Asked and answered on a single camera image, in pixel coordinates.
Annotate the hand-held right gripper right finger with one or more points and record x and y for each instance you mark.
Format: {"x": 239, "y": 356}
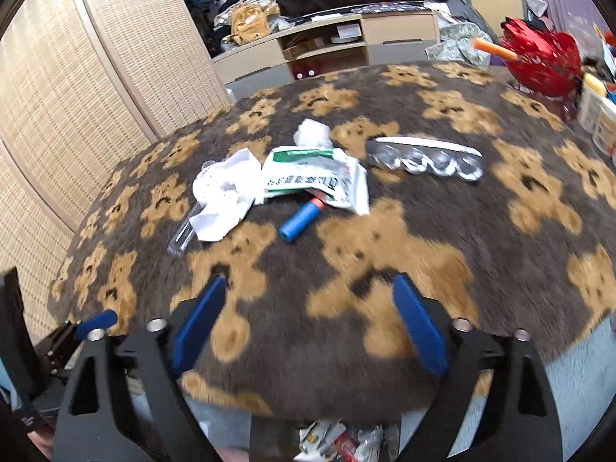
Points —
{"x": 418, "y": 327}

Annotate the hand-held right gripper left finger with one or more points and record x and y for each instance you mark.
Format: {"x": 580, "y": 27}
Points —
{"x": 199, "y": 327}

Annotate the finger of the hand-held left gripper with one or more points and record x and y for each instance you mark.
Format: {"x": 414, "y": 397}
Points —
{"x": 98, "y": 321}

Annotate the clear plastic tube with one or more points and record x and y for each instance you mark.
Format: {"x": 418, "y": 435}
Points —
{"x": 180, "y": 243}

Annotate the silver foil wrapper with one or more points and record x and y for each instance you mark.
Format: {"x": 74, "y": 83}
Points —
{"x": 371, "y": 442}

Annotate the black trash bin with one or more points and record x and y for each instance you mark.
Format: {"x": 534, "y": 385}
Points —
{"x": 267, "y": 438}

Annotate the large white paper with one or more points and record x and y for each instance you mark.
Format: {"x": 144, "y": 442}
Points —
{"x": 221, "y": 192}

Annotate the blue foam dart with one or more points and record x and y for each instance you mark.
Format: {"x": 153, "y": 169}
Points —
{"x": 298, "y": 221}

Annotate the white printed wrapper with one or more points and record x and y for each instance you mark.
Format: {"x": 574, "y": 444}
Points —
{"x": 315, "y": 438}

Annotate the clear plastic blister pack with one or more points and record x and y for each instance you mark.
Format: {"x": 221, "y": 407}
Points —
{"x": 423, "y": 161}

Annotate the green white packet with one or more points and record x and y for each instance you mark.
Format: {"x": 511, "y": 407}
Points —
{"x": 308, "y": 173}

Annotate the small white tissue ball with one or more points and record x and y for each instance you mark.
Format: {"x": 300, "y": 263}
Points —
{"x": 313, "y": 134}

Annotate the brown bear printed blanket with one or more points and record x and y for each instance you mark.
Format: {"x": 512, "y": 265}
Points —
{"x": 433, "y": 250}

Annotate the woven folding screen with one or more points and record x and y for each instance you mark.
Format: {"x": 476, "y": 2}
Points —
{"x": 72, "y": 82}

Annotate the cream bottle yellow cap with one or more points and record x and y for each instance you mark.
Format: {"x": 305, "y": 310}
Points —
{"x": 589, "y": 106}

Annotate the grey green patterned cloth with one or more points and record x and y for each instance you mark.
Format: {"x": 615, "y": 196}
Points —
{"x": 457, "y": 43}

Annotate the orange foam dart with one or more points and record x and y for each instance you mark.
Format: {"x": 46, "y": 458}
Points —
{"x": 493, "y": 48}

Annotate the red woven basket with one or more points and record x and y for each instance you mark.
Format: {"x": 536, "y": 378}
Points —
{"x": 544, "y": 62}

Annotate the beige television cabinet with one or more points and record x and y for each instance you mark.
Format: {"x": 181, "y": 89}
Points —
{"x": 399, "y": 26}

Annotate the yellow backpack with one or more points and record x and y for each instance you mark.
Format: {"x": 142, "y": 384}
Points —
{"x": 249, "y": 26}

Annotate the pile of clothes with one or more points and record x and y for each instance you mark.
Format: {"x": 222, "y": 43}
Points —
{"x": 226, "y": 14}

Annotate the dark patterned cloth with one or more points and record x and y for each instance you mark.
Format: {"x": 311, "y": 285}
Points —
{"x": 385, "y": 7}

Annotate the dark grey jacket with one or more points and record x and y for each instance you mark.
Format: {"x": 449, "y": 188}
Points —
{"x": 457, "y": 7}

